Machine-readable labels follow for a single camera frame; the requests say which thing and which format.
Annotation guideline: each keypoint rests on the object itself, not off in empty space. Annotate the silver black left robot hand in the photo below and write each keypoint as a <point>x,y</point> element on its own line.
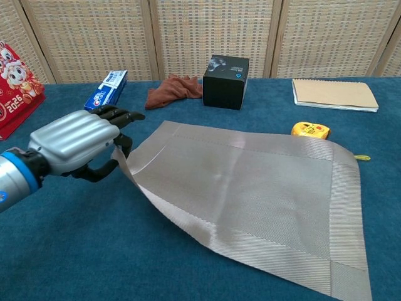
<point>72,141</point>

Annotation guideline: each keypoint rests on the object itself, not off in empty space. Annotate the grey woven placemat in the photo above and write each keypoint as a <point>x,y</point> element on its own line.
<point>250,194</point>

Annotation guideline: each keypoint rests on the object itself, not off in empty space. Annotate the blue white toothpaste box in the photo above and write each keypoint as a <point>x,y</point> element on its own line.
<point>108,92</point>

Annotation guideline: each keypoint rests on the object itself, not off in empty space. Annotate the red desk calendar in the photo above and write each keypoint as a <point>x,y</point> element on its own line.
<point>15,94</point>

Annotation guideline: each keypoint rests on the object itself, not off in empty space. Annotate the brown crumpled cloth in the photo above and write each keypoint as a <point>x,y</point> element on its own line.
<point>172,91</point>

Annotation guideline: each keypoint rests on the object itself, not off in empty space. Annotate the black cardboard box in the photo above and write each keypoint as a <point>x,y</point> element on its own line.
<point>222,91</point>

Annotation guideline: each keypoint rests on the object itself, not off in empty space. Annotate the woven bamboo folding screen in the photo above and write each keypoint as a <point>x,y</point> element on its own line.
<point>213,34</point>

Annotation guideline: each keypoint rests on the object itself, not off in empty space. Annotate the yellow tape measure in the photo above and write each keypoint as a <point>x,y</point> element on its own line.
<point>308,129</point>

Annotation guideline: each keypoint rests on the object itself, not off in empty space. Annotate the kraft spiral notebook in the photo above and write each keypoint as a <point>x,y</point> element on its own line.
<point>332,92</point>

